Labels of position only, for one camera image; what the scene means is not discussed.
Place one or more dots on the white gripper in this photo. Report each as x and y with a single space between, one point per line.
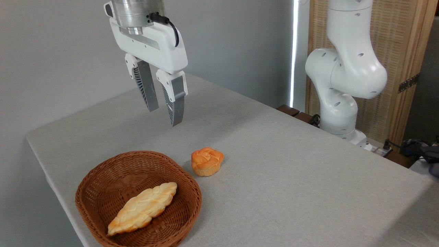
154 44

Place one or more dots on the long braided bread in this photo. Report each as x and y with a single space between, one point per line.
144 207

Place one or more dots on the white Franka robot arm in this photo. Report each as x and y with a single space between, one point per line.
346 68

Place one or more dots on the silver metal wrist flange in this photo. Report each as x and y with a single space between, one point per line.
133 13

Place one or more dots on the round orange bun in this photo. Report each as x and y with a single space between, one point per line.
206 162

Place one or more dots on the brown wicker basket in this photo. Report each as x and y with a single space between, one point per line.
103 185

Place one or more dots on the brown wooden block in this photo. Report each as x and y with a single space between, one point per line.
304 117
288 110

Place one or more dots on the white power strip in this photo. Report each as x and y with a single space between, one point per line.
377 150

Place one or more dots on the wood and rattan screen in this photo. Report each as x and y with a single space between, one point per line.
398 37

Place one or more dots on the dark metal screen hinge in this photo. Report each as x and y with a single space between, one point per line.
408 83

